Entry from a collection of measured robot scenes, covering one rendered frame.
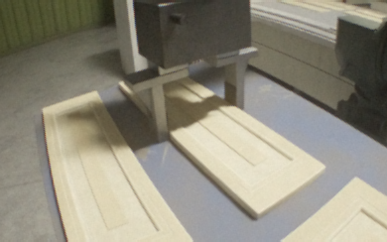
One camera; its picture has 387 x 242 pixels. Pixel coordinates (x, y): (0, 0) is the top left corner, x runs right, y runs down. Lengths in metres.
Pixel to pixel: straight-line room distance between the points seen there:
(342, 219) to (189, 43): 0.43
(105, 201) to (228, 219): 0.22
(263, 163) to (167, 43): 0.30
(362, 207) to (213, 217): 0.27
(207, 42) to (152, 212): 0.34
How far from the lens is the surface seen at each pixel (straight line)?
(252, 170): 0.60
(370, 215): 0.57
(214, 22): 0.62
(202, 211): 0.54
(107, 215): 0.54
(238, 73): 0.75
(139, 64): 3.47
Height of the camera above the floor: 1.45
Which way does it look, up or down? 32 degrees down
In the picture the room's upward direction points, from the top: 4 degrees counter-clockwise
